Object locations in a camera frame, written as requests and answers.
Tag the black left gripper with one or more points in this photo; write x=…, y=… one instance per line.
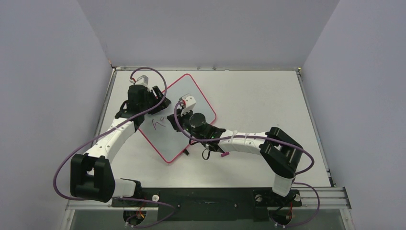
x=151, y=94

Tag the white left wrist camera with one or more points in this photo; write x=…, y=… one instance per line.
x=142, y=80

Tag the aluminium front rail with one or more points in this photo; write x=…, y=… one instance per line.
x=330, y=198

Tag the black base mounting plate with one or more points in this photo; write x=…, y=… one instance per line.
x=208, y=204

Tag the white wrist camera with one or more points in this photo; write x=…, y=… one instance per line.
x=187, y=103
x=142, y=80

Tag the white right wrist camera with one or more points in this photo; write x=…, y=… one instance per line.
x=187, y=103

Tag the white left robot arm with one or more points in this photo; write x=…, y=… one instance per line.
x=91, y=174

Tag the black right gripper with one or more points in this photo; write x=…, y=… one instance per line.
x=177, y=119

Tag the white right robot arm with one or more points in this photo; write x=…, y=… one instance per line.
x=278, y=149

